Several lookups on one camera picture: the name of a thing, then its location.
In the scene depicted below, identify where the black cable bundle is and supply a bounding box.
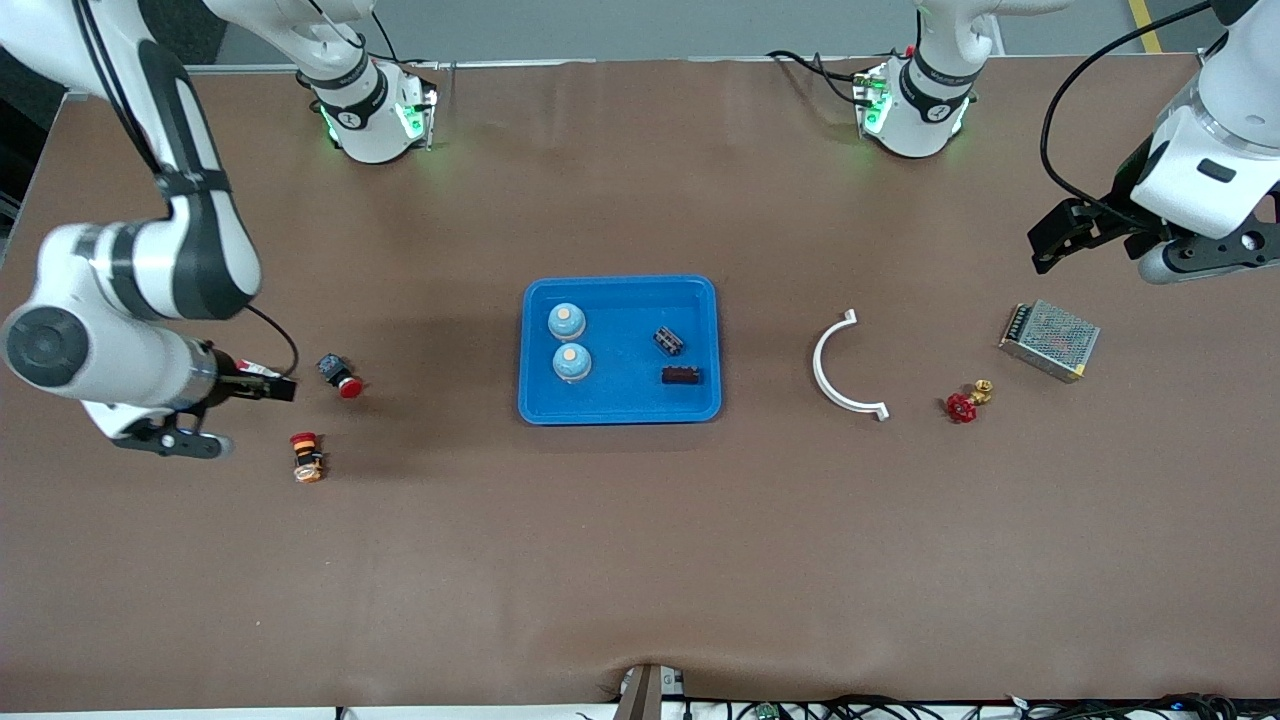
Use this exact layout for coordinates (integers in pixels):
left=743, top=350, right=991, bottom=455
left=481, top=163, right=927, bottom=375
left=690, top=693, right=1280, bottom=720

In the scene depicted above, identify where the red push button switch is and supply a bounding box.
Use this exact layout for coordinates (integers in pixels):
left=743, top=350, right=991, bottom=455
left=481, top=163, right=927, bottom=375
left=317, top=353, right=365, bottom=400

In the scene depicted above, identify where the black base cable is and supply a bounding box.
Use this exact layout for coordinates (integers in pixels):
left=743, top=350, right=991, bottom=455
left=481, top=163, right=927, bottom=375
left=368, top=8, right=447, bottom=71
left=767, top=48, right=873, bottom=107

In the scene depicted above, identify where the black right base cable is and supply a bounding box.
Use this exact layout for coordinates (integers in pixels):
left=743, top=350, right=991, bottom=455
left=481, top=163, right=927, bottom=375
left=368, top=8, right=447, bottom=71

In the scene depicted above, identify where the red yellow emergency stop button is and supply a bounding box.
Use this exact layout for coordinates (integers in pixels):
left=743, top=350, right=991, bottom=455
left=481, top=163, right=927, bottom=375
left=290, top=431, right=326, bottom=484

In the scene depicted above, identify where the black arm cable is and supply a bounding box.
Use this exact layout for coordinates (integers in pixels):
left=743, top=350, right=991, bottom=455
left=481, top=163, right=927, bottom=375
left=1040, top=0, right=1216, bottom=216
left=70, top=0, right=301, bottom=379

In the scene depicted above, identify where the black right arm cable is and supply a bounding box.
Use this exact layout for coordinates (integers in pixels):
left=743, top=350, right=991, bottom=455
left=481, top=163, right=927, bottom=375
left=70, top=0, right=301, bottom=379

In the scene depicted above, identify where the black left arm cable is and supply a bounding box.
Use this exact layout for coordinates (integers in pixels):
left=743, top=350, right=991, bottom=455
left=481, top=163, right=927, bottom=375
left=1040, top=0, right=1216, bottom=216

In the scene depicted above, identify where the blue plastic tray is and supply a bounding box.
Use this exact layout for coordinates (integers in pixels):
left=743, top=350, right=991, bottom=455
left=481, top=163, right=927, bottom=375
left=517, top=275, right=723, bottom=427

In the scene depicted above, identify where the metal mesh power supply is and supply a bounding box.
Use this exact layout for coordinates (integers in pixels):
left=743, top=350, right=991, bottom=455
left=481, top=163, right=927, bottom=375
left=998, top=299, right=1102, bottom=384

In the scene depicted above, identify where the silver table edge rail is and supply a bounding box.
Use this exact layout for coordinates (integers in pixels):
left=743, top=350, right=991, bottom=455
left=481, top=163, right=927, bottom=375
left=180, top=52, right=1203, bottom=75

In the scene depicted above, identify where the brass valve red handle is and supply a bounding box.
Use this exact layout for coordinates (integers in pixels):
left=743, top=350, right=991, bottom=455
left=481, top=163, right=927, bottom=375
left=946, top=379, right=995, bottom=425

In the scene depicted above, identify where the metal table clamp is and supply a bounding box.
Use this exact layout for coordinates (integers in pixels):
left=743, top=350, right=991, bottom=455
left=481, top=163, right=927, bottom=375
left=612, top=663, right=687, bottom=720

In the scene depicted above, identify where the black left base cable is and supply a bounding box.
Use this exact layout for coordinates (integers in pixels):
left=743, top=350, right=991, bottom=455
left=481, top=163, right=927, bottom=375
left=767, top=48, right=873, bottom=107

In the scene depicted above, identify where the white curved plastic bracket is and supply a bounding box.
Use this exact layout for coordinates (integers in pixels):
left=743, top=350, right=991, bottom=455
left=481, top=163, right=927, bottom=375
left=812, top=309, right=890, bottom=422

